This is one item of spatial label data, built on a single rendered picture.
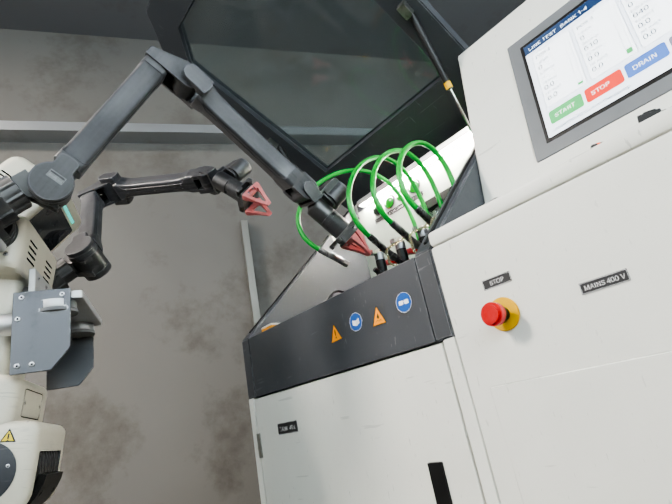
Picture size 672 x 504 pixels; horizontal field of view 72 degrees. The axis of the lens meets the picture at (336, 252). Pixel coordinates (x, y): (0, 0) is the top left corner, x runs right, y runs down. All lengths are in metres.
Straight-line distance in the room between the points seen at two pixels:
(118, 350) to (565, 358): 2.34
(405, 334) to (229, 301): 1.99
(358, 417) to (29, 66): 3.15
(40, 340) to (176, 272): 1.82
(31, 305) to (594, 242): 0.99
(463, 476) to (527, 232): 0.40
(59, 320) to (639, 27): 1.24
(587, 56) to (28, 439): 1.29
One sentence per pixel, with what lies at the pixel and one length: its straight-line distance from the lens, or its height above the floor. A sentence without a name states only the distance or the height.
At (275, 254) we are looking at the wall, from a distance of 2.91.
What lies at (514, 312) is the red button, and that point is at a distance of 0.75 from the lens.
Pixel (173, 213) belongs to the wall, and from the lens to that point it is 2.98.
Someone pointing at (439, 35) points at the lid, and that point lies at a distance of 1.40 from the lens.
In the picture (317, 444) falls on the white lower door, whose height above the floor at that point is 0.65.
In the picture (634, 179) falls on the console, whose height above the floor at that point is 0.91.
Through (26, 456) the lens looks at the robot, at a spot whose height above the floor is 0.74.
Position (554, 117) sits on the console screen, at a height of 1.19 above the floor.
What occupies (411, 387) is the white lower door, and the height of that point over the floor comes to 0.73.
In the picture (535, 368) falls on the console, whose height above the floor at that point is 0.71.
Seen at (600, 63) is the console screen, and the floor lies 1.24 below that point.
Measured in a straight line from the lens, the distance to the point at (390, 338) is 0.90.
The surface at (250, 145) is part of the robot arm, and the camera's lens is 1.19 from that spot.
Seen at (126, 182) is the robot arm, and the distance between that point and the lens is 1.70.
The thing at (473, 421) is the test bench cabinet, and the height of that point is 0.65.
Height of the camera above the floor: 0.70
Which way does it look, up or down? 19 degrees up
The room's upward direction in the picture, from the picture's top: 11 degrees counter-clockwise
